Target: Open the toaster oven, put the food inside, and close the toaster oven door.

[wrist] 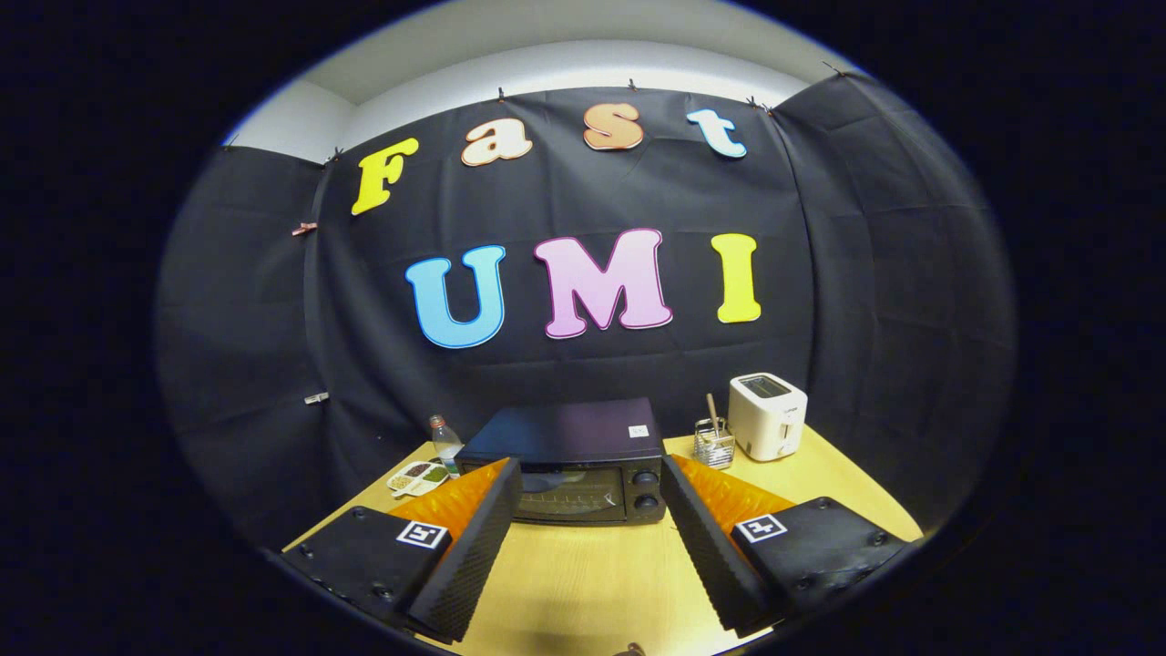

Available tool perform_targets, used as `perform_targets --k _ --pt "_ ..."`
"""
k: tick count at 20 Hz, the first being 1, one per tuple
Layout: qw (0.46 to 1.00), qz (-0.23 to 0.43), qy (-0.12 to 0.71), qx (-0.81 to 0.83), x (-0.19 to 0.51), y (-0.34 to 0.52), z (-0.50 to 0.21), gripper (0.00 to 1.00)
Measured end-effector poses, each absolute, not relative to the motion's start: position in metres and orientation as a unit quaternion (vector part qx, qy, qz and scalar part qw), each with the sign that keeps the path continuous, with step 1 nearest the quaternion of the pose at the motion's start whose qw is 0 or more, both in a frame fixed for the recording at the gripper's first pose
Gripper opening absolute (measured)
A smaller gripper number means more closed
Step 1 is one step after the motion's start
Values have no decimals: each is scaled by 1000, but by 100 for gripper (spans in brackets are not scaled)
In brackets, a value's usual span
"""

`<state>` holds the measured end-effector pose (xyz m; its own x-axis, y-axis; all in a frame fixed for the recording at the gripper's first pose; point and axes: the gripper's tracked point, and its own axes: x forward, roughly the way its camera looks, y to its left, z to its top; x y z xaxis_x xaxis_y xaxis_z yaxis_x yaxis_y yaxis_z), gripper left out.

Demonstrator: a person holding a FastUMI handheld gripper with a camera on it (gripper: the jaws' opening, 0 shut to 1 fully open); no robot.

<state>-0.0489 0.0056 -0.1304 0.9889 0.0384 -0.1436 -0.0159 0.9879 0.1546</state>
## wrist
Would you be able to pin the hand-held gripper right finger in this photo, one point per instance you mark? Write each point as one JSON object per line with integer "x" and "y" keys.
{"x": 706, "y": 556}

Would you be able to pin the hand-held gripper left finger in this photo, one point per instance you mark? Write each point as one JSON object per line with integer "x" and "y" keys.
{"x": 474, "y": 556}

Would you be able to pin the black toaster oven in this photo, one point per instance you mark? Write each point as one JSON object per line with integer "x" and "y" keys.
{"x": 565, "y": 428}

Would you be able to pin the white bread toaster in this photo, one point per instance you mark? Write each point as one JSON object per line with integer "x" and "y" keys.
{"x": 765, "y": 419}

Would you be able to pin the white divided bean dish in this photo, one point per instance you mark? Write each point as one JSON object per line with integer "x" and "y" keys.
{"x": 417, "y": 476}

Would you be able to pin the clear plastic bottle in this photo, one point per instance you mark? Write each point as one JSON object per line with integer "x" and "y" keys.
{"x": 445, "y": 446}

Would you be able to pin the wooden stick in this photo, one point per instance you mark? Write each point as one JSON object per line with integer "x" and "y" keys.
{"x": 712, "y": 410}

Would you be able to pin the silver cloth clip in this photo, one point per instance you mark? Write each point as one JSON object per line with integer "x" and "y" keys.
{"x": 316, "y": 398}

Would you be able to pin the red cloth clip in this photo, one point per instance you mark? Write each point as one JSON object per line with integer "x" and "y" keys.
{"x": 304, "y": 229}

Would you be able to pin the black backdrop cloth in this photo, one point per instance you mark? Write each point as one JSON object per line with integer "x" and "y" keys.
{"x": 583, "y": 191}

